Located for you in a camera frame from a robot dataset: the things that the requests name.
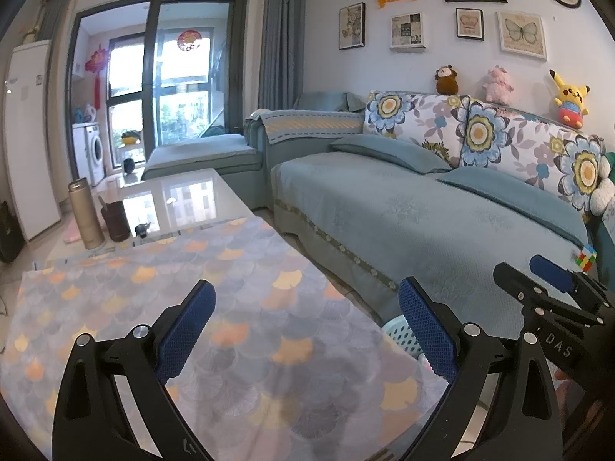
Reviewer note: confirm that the colourful puzzle cube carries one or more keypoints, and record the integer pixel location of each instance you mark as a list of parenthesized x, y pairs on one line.
[(584, 258)]

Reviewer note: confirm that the white refrigerator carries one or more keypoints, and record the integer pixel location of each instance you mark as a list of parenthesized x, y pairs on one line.
[(31, 139)]

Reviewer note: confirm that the red hanging knot decoration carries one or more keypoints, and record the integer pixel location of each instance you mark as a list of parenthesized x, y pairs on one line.
[(97, 69)]

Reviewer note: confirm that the scale-patterned tablecloth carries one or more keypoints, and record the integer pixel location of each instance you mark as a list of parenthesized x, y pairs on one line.
[(250, 297)]

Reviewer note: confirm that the pink floor cloth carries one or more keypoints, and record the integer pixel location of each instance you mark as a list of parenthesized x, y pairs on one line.
[(72, 231)]

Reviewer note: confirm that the yellow mouse plush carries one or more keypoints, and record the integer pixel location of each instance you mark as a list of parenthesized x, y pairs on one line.
[(569, 101)]

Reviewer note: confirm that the person's right hand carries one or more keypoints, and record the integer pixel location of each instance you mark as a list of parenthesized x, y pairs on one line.
[(563, 378)]

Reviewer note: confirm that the tall black framed picture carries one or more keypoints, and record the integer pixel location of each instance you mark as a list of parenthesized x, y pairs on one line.
[(352, 26)]

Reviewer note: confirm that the light blue perforated wastebasket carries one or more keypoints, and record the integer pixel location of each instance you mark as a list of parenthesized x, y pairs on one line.
[(399, 335)]

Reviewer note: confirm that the blue-grey sofa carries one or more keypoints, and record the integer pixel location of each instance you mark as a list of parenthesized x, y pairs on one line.
[(408, 211)]

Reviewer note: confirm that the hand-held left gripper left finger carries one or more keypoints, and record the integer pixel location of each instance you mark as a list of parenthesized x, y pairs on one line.
[(185, 331)]

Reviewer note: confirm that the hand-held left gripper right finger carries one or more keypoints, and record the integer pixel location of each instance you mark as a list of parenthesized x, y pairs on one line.
[(425, 331)]

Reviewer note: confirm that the red round window decoration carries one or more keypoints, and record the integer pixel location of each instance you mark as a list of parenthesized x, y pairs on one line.
[(189, 41)]

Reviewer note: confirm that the grey-blue curtain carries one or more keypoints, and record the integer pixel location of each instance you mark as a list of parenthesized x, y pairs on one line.
[(283, 38), (55, 14)]

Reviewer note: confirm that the olive metal thermos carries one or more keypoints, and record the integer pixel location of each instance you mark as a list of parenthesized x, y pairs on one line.
[(86, 216)]

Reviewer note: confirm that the brown monkey plush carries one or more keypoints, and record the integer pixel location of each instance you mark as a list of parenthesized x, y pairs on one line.
[(447, 80)]

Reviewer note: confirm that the pink plush toy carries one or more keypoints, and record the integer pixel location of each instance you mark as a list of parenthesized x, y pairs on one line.
[(498, 85)]

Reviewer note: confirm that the white framed butterfly picture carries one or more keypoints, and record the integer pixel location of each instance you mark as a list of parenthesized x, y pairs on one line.
[(522, 34)]

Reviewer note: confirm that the glass balcony door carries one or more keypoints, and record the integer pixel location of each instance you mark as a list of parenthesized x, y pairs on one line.
[(182, 96)]

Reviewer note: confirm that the blue detergent bottle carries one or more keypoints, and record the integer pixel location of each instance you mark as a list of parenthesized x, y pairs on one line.
[(78, 116)]

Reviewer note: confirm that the white fluffy plush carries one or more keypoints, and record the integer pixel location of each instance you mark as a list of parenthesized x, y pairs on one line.
[(603, 192)]

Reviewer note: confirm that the small black elephant figurine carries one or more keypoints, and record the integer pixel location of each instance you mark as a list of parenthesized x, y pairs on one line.
[(142, 229)]

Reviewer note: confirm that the white washing machine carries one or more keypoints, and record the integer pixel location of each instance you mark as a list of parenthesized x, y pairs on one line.
[(91, 153)]

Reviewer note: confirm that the small black round speaker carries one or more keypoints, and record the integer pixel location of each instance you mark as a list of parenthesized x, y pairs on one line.
[(129, 165)]

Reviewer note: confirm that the dark brown cup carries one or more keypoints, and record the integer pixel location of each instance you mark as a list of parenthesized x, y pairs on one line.
[(116, 223)]

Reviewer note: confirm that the yellow bowl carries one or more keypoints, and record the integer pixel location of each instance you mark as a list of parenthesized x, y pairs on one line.
[(128, 139)]

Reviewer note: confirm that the white collage canvas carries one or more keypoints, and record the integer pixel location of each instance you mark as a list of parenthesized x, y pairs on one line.
[(407, 32)]

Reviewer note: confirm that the floral sofa cushion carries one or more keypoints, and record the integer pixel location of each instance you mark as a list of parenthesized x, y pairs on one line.
[(413, 120), (523, 149)]

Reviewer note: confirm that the yellow striped armrest cover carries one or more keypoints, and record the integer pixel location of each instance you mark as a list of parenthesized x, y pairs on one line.
[(307, 125)]

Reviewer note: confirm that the teal flat cushion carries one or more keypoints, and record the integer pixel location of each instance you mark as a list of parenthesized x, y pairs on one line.
[(519, 199), (389, 151)]

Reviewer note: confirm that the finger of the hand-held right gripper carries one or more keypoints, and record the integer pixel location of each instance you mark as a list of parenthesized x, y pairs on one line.
[(521, 288), (552, 271)]

